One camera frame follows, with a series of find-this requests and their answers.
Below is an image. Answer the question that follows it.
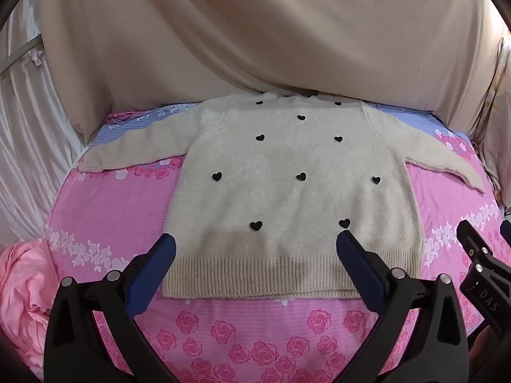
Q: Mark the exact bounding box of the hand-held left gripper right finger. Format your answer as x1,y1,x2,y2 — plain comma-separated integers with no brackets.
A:
336,229,469,383

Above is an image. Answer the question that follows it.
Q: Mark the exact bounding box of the pink floral bed sheet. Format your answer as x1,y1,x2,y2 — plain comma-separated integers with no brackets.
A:
43,101,504,383

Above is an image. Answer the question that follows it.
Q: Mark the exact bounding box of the beige draped cloth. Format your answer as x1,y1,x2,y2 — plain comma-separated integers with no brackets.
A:
40,0,504,144

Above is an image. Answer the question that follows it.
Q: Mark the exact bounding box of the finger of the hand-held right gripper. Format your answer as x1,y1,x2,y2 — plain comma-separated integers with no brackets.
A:
457,219,500,274

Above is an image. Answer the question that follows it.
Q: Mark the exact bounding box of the beige sweater with black hearts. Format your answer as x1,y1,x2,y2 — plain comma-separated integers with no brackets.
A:
80,91,486,301

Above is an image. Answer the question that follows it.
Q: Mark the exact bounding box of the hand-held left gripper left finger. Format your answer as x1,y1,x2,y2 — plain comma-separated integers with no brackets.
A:
43,232,177,383

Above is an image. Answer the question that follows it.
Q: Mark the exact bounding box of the white satin curtain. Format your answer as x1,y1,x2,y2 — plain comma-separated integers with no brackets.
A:
0,0,86,256

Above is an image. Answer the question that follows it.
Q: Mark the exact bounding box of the plain pink cloth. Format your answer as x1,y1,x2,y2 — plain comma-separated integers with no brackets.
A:
0,238,65,370

